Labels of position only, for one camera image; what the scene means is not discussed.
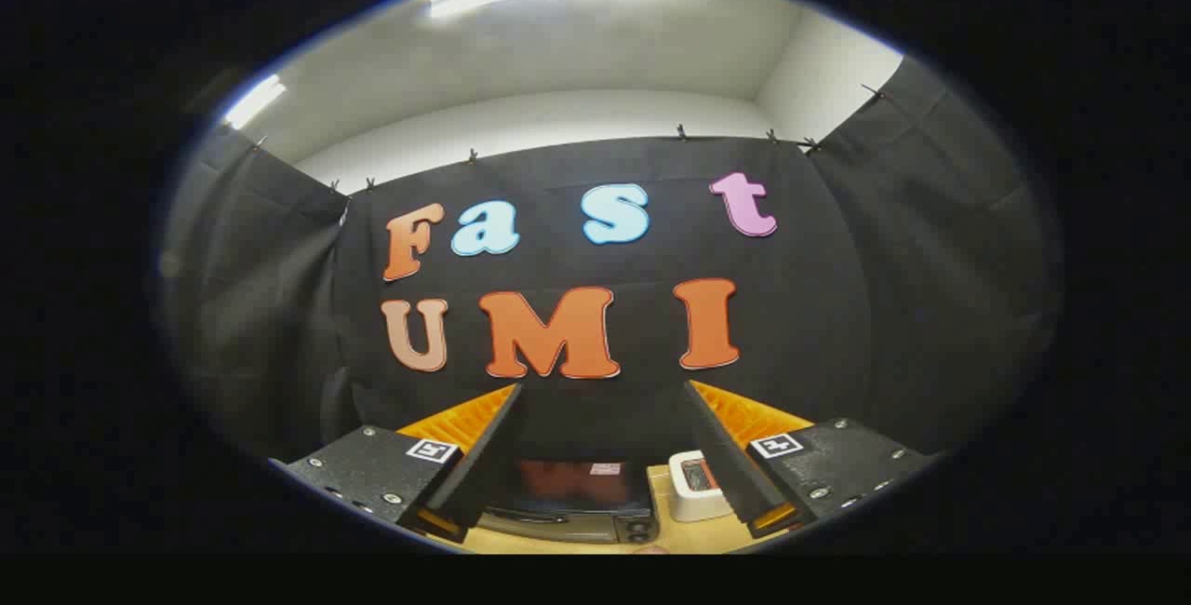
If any black toaster oven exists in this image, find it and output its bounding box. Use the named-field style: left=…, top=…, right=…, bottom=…
left=475, top=459, right=662, bottom=545

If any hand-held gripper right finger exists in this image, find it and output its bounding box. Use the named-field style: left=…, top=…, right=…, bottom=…
left=682, top=380, right=941, bottom=539

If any row of small cloth clips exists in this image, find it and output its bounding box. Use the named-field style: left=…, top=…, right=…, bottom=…
left=251, top=84, right=885, bottom=196

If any white pop-up toaster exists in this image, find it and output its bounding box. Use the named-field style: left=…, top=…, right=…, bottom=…
left=668, top=450, right=736, bottom=524

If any black backdrop cloth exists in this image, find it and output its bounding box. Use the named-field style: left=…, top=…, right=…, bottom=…
left=158, top=56, right=1062, bottom=466

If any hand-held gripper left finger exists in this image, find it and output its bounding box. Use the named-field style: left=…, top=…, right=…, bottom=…
left=270, top=383, right=527, bottom=545

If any ceiling light panel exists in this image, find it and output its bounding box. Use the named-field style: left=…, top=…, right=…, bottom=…
left=221, top=74, right=288, bottom=129

